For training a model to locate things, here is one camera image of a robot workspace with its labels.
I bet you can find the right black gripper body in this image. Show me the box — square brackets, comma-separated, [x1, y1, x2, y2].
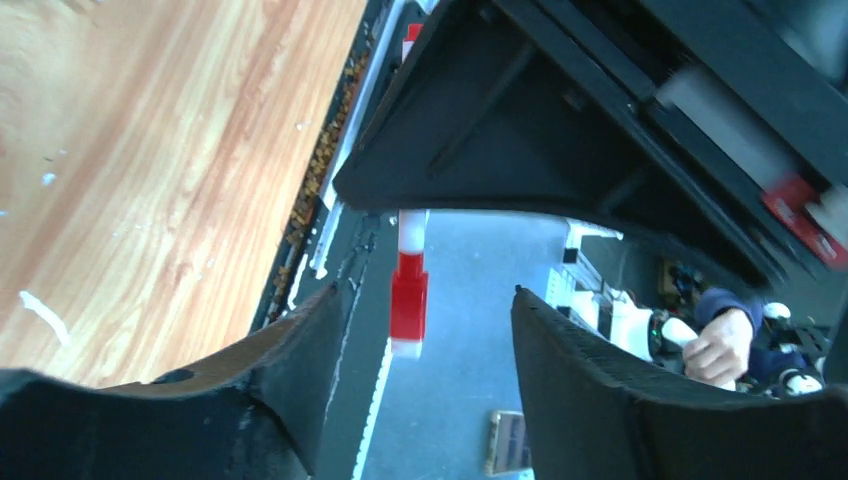
[530, 1, 847, 272]

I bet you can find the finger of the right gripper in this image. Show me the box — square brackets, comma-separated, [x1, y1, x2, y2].
[334, 1, 787, 285]

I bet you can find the person in blue sleeve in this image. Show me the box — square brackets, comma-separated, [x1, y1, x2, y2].
[682, 288, 823, 396]

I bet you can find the white paper scrap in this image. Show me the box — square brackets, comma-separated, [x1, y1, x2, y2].
[18, 290, 71, 347]

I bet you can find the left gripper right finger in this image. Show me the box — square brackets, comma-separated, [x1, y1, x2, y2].
[511, 287, 847, 479]

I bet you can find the dark red cap marker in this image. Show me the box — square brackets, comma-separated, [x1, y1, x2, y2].
[389, 23, 431, 361]

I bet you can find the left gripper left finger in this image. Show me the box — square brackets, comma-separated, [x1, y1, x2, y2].
[99, 284, 344, 477]

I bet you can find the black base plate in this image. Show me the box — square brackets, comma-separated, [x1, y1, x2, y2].
[251, 1, 433, 479]

